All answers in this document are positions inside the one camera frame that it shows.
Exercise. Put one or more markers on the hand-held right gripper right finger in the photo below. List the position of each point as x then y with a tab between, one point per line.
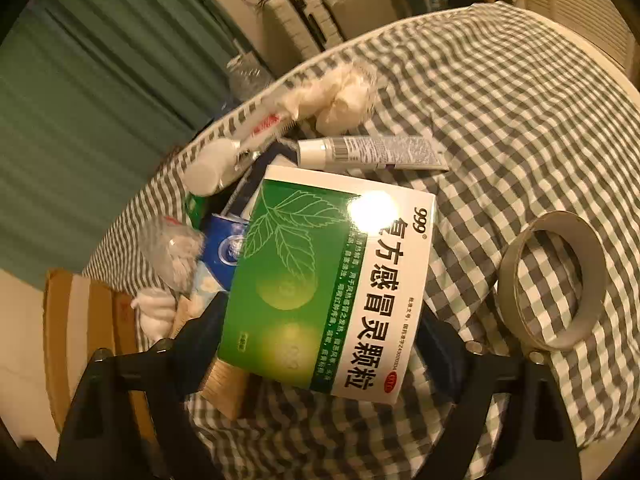
445	360

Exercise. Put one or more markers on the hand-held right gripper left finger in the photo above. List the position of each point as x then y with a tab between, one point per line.
207	340

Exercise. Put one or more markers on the clear bag with red label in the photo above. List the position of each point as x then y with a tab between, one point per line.
175	255

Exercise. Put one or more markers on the blue and white packet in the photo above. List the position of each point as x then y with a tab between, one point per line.
220	245

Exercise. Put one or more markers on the cardboard box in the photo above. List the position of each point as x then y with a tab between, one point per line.
95	320

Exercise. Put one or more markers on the green medicine box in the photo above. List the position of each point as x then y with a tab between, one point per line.
325	285

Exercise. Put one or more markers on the white ointment tube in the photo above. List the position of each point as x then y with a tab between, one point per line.
380	152

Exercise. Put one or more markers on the large white tissue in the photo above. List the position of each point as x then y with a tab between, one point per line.
345	100

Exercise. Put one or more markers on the small crumpled white tissue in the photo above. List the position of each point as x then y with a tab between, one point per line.
152	310

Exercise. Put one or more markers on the green snack packet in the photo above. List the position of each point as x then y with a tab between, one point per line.
195	210

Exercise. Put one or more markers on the black crumpled cloth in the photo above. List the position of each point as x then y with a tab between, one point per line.
222	200

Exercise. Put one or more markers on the grey tape roll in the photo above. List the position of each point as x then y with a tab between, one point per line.
592	285

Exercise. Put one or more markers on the white plastic bottle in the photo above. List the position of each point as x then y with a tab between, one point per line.
207	167

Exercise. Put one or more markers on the clear wrapper with red print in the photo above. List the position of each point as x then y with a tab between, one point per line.
265	122

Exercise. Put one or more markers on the grey checked bed sheet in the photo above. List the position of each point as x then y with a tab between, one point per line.
500	135

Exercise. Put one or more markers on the green curtain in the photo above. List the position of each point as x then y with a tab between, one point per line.
100	110

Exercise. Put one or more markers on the large clear water bottle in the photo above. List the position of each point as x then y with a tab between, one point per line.
250	77

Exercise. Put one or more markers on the white suitcase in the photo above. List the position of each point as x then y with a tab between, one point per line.
295	25

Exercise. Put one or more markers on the grey mini fridge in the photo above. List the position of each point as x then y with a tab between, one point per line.
360	0

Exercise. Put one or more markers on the white louvred closet door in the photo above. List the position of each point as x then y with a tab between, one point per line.
575	0

